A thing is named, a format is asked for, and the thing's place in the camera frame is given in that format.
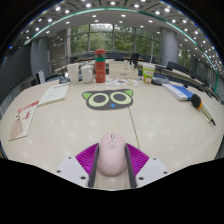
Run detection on beige desk organiser box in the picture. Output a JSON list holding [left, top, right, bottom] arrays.
[[108, 60, 139, 80]]

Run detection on white standing board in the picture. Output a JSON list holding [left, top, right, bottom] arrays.
[[34, 69, 47, 84]]

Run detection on stack of white paper cups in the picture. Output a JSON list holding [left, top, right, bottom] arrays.
[[66, 62, 81, 85]]

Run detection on ceiling lights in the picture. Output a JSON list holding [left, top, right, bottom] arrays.
[[9, 0, 224, 78]]

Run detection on red bottle with green band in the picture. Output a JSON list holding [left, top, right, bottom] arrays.
[[94, 48, 107, 84]]

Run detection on black cat-face mouse pad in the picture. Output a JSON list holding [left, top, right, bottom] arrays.
[[81, 88, 135, 111]]

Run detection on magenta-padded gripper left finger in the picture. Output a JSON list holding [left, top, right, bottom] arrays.
[[54, 143, 100, 188]]

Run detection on red and white magazine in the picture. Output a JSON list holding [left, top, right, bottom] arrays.
[[8, 99, 40, 142]]

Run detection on black conference microphone unit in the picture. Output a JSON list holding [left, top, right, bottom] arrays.
[[151, 74, 171, 86], [58, 74, 71, 84]]

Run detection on pink computer mouse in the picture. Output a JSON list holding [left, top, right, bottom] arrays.
[[96, 132, 128, 177]]

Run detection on long curved conference desk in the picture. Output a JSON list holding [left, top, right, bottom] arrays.
[[53, 57, 221, 101]]

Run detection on white lidded mug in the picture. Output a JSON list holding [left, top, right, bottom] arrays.
[[79, 63, 96, 84]]

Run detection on black handheld microphone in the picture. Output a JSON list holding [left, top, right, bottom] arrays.
[[190, 93, 217, 127]]

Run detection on white and green paper cup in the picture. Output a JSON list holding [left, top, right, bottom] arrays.
[[142, 63, 156, 85]]

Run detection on dark office chairs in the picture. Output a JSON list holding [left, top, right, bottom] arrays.
[[68, 51, 223, 103]]

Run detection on colourful sticker sheet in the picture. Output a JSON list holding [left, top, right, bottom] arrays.
[[105, 77, 141, 88]]

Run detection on white paper booklet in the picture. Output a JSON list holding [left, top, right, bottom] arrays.
[[37, 83, 71, 107]]

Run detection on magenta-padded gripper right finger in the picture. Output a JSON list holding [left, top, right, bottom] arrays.
[[124, 143, 171, 189]]

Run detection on blue and white book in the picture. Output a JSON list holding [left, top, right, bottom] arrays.
[[162, 83, 195, 102]]

